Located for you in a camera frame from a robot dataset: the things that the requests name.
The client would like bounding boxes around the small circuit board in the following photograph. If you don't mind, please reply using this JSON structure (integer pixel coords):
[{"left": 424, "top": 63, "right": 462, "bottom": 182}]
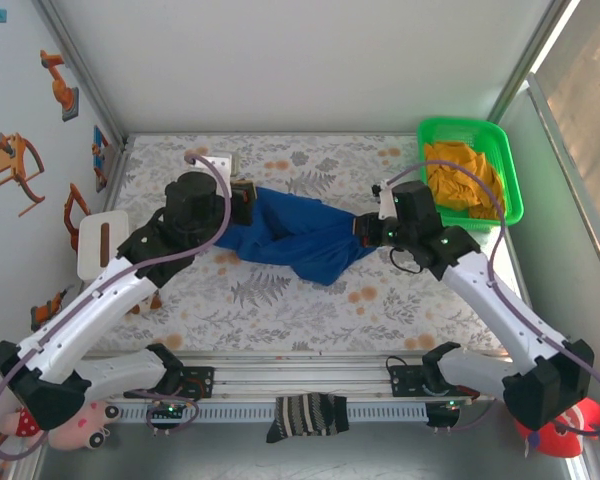
[
  {"left": 426, "top": 399, "right": 464, "bottom": 429},
  {"left": 147, "top": 402, "right": 189, "bottom": 421}
]

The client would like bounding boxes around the red plush fish toy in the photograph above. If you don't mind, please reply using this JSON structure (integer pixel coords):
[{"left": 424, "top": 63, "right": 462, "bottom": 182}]
[{"left": 514, "top": 397, "right": 600, "bottom": 459}]

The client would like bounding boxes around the white slotted cable duct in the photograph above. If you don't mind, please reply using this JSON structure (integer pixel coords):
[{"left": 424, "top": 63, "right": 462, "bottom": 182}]
[{"left": 114, "top": 402, "right": 429, "bottom": 424}]

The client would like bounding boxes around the orange machine wall sticker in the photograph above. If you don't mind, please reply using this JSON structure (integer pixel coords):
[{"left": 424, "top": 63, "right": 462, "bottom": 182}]
[{"left": 0, "top": 132, "right": 47, "bottom": 219}]

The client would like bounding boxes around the orange robot sticker grey base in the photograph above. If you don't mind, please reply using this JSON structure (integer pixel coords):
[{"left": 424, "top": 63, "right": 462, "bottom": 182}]
[{"left": 39, "top": 48, "right": 80, "bottom": 124}]

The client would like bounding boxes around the small brown white plush dog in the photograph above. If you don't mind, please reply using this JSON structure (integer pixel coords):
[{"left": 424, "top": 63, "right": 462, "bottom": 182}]
[{"left": 127, "top": 292, "right": 162, "bottom": 315}]

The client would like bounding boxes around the floral patterned tablecloth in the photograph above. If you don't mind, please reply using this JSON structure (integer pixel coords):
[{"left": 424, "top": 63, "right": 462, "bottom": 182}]
[{"left": 99, "top": 133, "right": 512, "bottom": 354}]

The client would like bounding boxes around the green plastic basket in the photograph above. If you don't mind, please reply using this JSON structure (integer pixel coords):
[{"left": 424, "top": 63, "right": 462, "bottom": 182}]
[{"left": 416, "top": 116, "right": 525, "bottom": 229}]

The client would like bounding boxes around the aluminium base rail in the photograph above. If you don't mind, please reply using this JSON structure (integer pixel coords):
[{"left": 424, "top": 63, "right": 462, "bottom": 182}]
[{"left": 32, "top": 349, "right": 579, "bottom": 401}]

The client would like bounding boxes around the blue t-shirt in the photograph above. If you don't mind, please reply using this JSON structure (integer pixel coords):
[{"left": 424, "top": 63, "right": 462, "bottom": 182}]
[{"left": 212, "top": 185, "right": 381, "bottom": 287}]

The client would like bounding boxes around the aluminium side panel rail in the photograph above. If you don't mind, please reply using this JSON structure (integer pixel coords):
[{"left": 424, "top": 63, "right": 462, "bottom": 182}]
[{"left": 526, "top": 72, "right": 600, "bottom": 301}]

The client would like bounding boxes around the aluminium frame post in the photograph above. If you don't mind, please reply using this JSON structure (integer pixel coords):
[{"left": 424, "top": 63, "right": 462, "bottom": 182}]
[
  {"left": 488, "top": 0, "right": 584, "bottom": 125},
  {"left": 31, "top": 0, "right": 131, "bottom": 151}
]

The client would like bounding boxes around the blue orange gripper wall sticker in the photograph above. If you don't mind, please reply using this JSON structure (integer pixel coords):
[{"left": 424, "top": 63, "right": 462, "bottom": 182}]
[{"left": 92, "top": 124, "right": 110, "bottom": 194}]

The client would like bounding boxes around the black white striped sock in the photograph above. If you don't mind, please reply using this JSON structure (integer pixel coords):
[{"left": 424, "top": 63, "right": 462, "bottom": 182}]
[{"left": 265, "top": 392, "right": 351, "bottom": 445}]

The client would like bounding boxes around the pink plush pig toy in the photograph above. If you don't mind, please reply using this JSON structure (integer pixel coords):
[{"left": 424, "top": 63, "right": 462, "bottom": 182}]
[{"left": 0, "top": 399, "right": 122, "bottom": 451}]

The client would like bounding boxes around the white tissue box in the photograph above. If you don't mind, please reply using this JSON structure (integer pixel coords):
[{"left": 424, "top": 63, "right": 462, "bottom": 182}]
[{"left": 76, "top": 209, "right": 131, "bottom": 281}]

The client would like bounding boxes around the orange crumpled garment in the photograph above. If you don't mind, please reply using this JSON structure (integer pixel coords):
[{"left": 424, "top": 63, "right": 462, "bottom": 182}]
[{"left": 423, "top": 140, "right": 507, "bottom": 221}]

